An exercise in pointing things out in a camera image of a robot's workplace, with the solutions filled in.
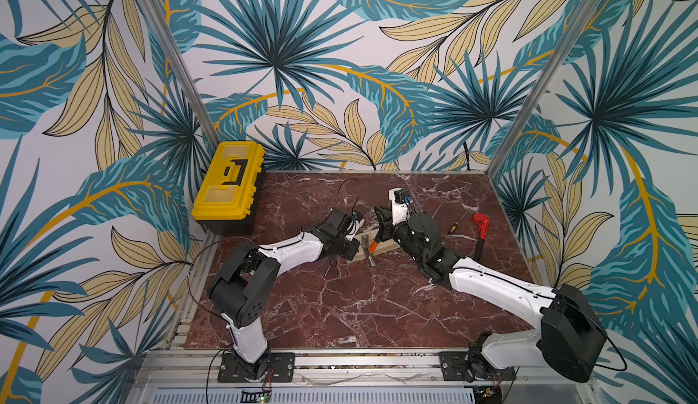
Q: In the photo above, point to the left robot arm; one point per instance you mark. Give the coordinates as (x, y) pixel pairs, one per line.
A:
(243, 286)

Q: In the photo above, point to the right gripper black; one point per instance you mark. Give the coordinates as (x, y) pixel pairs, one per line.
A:
(393, 230)

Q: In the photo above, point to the yellow black screwdriver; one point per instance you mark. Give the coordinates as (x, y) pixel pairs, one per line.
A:
(453, 228)

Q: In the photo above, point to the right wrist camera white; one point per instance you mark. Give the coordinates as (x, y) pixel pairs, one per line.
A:
(400, 205)

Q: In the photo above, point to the left aluminium corner post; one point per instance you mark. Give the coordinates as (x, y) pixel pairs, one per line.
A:
(173, 55)

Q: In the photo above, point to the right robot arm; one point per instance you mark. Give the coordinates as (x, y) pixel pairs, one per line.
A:
(565, 335)

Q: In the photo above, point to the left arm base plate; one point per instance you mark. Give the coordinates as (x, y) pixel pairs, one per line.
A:
(274, 366)

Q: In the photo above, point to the yellow black toolbox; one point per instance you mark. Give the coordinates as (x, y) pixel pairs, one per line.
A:
(228, 198)

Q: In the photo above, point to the aluminium front rail frame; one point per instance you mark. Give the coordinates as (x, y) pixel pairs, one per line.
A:
(345, 376)

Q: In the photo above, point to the aluminium corner post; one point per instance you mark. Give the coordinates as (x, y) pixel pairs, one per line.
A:
(173, 55)
(566, 43)

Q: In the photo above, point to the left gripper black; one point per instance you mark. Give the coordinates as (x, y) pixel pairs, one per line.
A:
(353, 249)

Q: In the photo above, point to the right aluminium corner post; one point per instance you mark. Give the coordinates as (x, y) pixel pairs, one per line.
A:
(566, 43)

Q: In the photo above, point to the claw hammer orange black handle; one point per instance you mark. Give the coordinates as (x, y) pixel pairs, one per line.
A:
(369, 246)

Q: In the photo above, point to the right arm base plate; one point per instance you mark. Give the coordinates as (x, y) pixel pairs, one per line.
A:
(471, 367)

